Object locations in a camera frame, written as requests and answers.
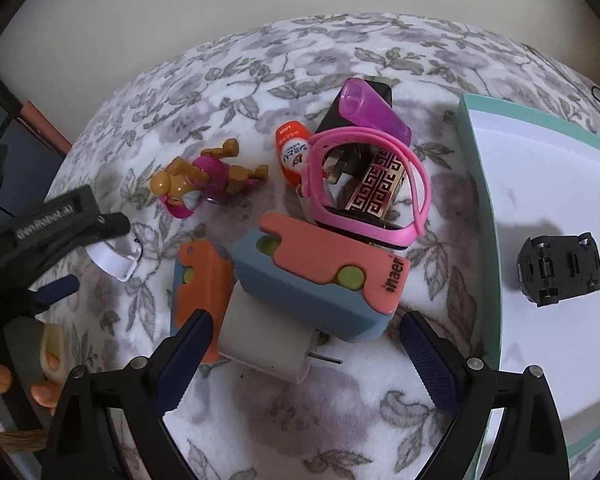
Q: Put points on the floral printed blanket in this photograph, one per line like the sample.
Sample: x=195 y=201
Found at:
x=280 y=85

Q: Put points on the pink watch band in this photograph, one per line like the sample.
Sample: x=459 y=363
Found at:
x=375 y=231

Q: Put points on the pink and tan toy figure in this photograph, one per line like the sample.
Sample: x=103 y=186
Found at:
x=207 y=175

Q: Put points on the person's left hand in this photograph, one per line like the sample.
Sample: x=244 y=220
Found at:
x=45 y=394

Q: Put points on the purple translucent tube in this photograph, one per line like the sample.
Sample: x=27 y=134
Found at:
x=375 y=115

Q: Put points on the gold patterned lighter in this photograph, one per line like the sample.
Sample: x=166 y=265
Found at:
x=375 y=185

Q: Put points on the large pink blue toy knife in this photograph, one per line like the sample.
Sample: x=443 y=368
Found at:
x=320 y=260

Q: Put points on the white power adapter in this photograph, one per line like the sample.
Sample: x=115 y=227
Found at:
x=260 y=335

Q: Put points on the black power adapter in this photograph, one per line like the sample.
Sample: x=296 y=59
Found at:
x=330 y=120

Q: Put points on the black metal frame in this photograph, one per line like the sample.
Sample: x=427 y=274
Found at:
x=0 y=90

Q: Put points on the teal cardboard box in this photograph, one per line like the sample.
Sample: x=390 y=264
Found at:
x=555 y=185

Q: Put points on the orange red board edge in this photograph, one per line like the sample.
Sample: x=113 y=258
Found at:
x=45 y=127

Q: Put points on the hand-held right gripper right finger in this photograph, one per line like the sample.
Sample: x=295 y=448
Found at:
x=430 y=360

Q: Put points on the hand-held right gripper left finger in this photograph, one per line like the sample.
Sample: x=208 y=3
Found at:
x=185 y=355

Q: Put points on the small orange blue toy knife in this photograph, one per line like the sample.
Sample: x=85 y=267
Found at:
x=205 y=285

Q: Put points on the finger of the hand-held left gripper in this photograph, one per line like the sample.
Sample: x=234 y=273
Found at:
x=57 y=290
x=112 y=225

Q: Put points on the orange lip balm tube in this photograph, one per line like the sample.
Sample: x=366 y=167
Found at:
x=292 y=152

